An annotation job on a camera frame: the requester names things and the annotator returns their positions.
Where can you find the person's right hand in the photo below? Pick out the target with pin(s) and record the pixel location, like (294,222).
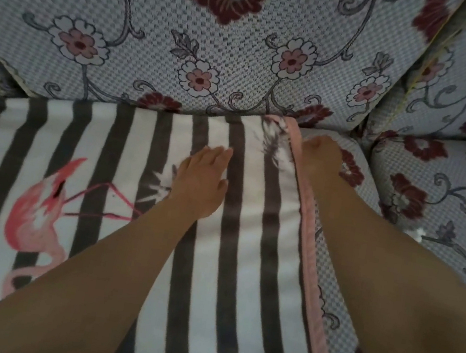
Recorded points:
(320,161)

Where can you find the person's left hand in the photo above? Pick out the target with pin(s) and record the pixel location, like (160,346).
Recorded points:
(198,186)

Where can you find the grey white striped flamingo blanket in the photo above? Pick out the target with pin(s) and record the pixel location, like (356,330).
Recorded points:
(236,270)

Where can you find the white paper scrap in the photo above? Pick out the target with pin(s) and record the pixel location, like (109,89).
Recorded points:
(416,234)

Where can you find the grey floral sofa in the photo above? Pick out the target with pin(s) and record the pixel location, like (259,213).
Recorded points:
(194,24)

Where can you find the person's right forearm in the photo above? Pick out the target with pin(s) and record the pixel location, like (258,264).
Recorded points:
(406,304)

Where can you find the person's left forearm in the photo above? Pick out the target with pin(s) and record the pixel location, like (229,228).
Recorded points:
(68,285)

